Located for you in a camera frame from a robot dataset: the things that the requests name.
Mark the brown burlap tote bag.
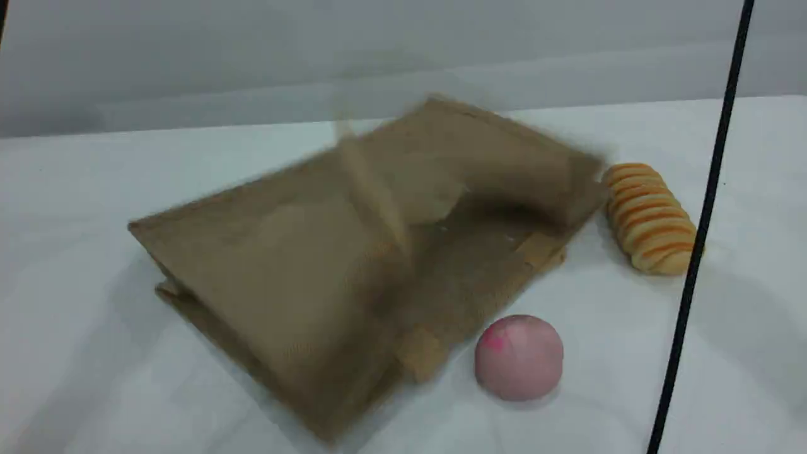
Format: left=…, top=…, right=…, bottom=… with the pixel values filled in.
left=126, top=95, right=609, bottom=445

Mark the pink round bun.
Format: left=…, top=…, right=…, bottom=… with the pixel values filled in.
left=474, top=314, right=565, bottom=402

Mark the striped long bread roll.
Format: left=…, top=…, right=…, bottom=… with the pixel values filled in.
left=602, top=163, right=705, bottom=276

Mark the straight black hanging cable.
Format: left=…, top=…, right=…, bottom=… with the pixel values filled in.
left=646, top=0, right=756, bottom=454

